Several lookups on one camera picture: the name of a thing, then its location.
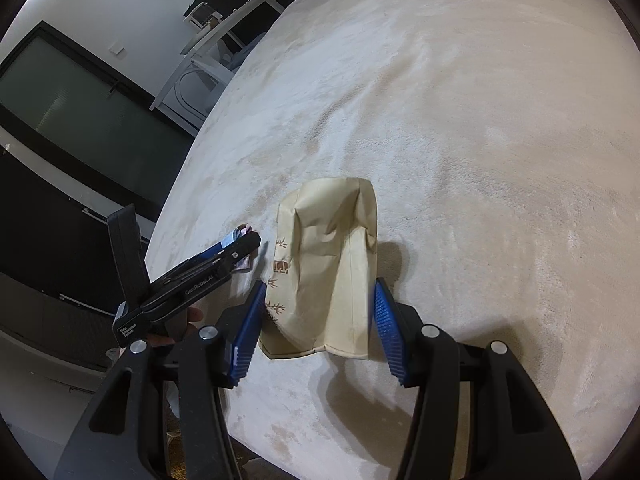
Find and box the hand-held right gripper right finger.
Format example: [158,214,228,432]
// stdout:
[372,276,583,480]

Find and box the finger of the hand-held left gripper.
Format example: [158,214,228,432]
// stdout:
[186,234,242,269]
[200,231,261,287]

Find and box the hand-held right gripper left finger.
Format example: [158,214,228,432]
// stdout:
[54,280,268,480]

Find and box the pink snack cup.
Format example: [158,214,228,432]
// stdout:
[235,226,257,273]

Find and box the brown paper bag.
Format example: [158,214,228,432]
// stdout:
[258,177,379,361]

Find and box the person's left hand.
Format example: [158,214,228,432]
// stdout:
[150,307,205,348]

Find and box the black cabinet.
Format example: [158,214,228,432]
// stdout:
[0,150,156,381]

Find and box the yellow brown rug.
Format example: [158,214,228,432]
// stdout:
[160,425,261,480]

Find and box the clear chair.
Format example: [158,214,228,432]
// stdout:
[177,67,221,116]

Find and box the beige blanket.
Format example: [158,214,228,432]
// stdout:
[145,0,640,480]

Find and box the frosted glass door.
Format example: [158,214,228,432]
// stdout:
[0,21,201,221]

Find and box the white appliance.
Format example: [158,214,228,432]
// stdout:
[192,2,221,28]

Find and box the white table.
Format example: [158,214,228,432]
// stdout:
[150,0,287,126]

